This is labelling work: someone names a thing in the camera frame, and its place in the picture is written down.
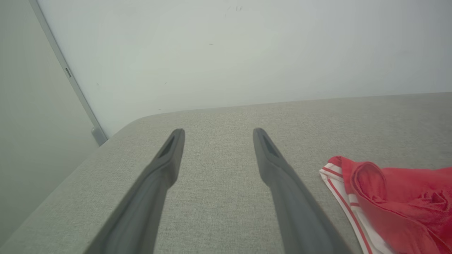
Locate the red and white basketball jersey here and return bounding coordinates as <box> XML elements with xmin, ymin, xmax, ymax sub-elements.
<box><xmin>319</xmin><ymin>155</ymin><xmax>452</xmax><ymax>254</ymax></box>

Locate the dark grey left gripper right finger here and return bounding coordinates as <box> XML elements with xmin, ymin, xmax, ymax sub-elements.
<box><xmin>252</xmin><ymin>127</ymin><xmax>352</xmax><ymax>254</ymax></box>

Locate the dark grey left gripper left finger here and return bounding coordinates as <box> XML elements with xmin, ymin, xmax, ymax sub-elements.
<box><xmin>84</xmin><ymin>128</ymin><xmax>186</xmax><ymax>254</ymax></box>

